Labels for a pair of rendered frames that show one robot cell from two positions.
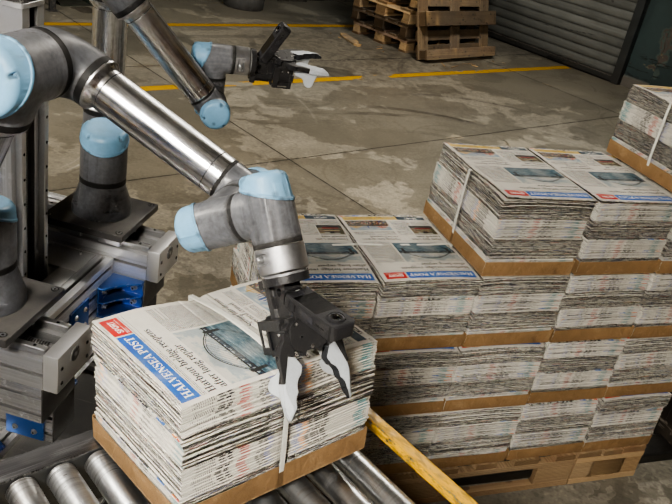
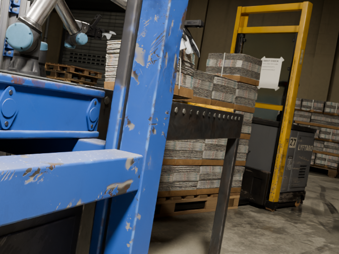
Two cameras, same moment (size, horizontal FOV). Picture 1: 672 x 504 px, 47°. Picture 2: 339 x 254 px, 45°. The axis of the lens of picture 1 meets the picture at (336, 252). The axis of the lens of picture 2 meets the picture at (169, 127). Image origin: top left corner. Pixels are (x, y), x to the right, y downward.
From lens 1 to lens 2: 145 cm
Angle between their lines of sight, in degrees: 32
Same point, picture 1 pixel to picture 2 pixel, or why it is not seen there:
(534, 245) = (199, 90)
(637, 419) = (235, 178)
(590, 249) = (215, 94)
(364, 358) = (192, 59)
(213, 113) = (82, 37)
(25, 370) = not seen: hidden behind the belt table
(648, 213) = (229, 83)
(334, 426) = (187, 82)
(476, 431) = (186, 177)
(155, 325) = not seen: hidden behind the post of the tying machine
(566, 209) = (207, 77)
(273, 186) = not seen: outside the picture
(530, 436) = (203, 182)
